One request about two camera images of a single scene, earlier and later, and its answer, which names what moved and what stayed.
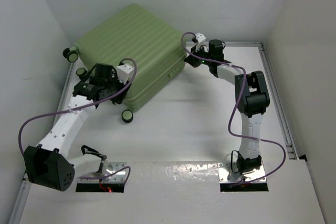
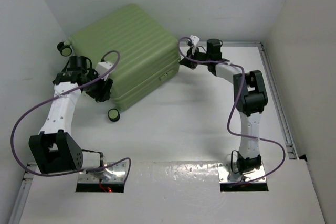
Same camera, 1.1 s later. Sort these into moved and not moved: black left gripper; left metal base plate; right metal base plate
Moved: black left gripper
Not moved: left metal base plate; right metal base plate
